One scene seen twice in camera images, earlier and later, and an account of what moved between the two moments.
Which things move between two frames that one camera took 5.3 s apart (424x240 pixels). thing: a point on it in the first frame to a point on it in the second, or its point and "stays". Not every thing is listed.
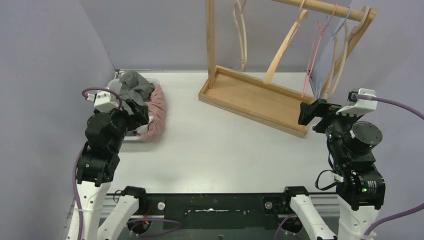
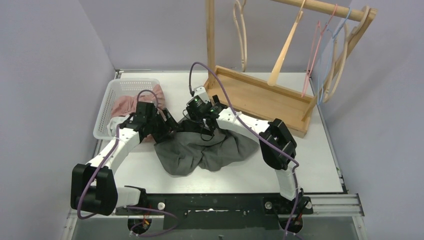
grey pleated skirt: [133, 87] to [184, 153]
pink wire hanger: [310, 65] stays
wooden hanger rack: [265, 103] stays
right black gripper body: [323, 109] to [192, 115]
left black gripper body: [138, 113] to [166, 126]
